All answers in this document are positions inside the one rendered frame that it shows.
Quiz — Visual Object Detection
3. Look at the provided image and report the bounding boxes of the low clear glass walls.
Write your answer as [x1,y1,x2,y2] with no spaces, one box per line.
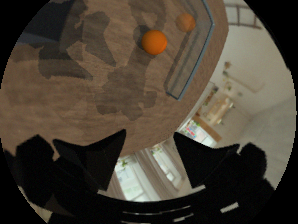
[166,0,212,99]

